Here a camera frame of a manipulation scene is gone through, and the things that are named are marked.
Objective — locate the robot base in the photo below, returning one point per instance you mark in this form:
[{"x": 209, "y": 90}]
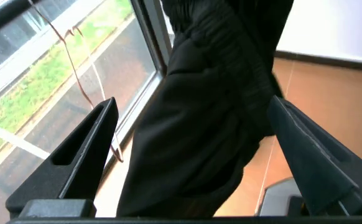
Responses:
[{"x": 277, "y": 199}]

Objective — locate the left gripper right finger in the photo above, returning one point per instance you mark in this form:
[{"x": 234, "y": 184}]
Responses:
[{"x": 318, "y": 174}]

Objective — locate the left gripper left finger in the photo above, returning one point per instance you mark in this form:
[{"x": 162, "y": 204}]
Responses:
[{"x": 84, "y": 155}]

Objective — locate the window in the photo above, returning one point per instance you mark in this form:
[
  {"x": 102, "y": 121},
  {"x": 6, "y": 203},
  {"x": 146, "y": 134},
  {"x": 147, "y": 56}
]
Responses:
[{"x": 151, "y": 31}]

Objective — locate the black ribbed-waist garment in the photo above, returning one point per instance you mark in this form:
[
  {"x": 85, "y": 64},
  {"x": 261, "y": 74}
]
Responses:
[{"x": 193, "y": 124}]

